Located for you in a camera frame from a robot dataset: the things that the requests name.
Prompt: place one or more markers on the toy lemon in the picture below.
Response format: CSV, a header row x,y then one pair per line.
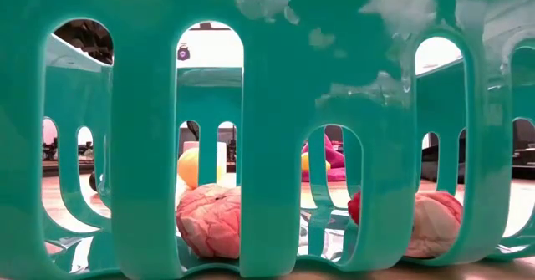
x,y
305,162

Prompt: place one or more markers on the toy peach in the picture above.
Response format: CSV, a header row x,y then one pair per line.
x,y
188,167

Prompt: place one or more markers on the black toy cherry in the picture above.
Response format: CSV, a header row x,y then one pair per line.
x,y
93,181

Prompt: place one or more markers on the purple cloth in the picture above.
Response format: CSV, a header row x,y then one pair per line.
x,y
336,159

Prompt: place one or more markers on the pink textured toy food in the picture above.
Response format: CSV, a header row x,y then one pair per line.
x,y
209,221

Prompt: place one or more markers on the small purple hanging object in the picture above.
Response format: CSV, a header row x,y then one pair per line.
x,y
184,53

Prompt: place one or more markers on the small red toy food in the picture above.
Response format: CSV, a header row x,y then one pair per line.
x,y
354,208

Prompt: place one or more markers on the pink and white toy food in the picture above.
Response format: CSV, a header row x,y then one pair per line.
x,y
434,225

